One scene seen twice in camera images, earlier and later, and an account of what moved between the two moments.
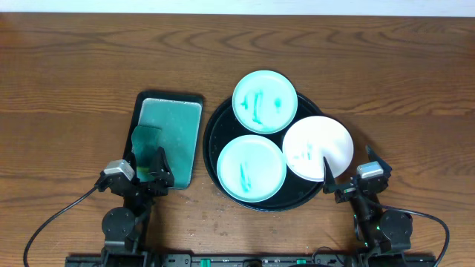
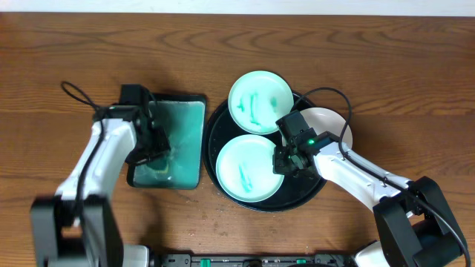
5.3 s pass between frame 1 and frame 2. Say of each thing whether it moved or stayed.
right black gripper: moved
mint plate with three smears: stayed
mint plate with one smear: stayed
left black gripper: moved
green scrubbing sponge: moved
